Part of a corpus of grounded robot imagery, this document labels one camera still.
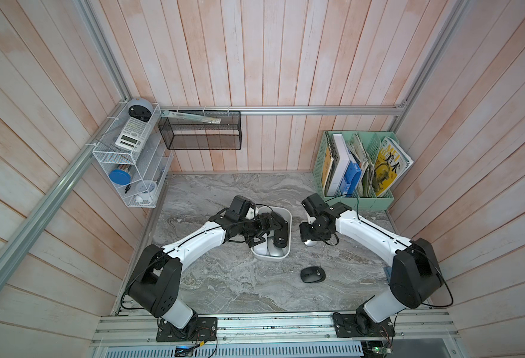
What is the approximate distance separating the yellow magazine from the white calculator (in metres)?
1.00

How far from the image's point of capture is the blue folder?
0.94m

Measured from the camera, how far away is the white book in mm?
923

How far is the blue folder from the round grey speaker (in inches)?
32.9

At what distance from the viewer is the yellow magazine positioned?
94cm

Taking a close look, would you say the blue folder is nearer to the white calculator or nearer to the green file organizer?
the green file organizer

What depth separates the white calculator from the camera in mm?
747

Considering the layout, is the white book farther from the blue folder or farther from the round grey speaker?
the round grey speaker

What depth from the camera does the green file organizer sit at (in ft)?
3.09

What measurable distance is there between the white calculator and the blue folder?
0.82 meters

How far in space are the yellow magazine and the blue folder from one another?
5.8 inches

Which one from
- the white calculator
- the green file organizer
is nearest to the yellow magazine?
the green file organizer
